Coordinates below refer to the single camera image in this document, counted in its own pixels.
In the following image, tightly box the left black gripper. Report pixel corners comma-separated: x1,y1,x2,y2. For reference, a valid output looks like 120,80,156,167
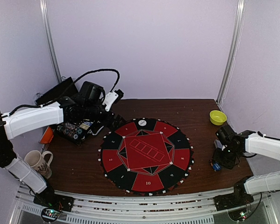
83,98,125,130

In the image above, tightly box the blue small blind button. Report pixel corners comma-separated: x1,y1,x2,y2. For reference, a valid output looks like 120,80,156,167
212,163,222,172

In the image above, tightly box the white dealer button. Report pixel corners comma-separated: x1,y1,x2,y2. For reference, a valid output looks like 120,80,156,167
138,119,147,126

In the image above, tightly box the black poker chip case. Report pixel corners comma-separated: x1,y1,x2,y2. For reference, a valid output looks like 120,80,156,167
35,77,105,145

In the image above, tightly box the grey playing card deck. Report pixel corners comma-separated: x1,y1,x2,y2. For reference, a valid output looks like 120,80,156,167
214,140,224,150

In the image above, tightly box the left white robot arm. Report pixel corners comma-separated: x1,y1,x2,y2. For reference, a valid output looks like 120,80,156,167
0,82,124,207

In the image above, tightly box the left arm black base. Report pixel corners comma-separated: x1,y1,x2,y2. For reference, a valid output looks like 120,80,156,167
33,192,74,212

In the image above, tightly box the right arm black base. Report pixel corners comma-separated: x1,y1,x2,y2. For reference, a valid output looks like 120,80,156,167
214,189,254,211

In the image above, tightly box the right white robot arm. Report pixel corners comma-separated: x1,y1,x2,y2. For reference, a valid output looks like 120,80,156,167
212,125,280,206

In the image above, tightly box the yellow green plastic bowl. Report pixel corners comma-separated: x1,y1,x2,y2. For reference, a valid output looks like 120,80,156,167
210,110,227,126

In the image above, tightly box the round red black poker mat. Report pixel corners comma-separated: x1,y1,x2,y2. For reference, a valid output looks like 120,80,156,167
98,118,195,196

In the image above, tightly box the orange plastic cup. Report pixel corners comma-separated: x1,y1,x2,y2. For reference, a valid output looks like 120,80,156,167
39,126,54,144

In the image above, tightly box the white floral ceramic mug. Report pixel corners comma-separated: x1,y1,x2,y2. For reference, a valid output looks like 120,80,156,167
24,150,53,179

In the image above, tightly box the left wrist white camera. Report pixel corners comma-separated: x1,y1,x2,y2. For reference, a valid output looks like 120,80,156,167
102,89,124,112

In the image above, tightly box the aluminium front rail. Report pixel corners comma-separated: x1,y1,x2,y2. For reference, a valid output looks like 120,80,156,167
9,185,280,224

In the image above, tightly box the left aluminium frame post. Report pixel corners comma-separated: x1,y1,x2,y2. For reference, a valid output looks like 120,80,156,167
39,0,62,83

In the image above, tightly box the aluminium frame post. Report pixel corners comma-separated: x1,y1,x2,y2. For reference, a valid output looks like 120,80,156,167
216,0,245,105
39,0,62,83

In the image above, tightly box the right aluminium frame post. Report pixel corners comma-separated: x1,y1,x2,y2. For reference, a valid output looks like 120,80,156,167
216,0,245,105

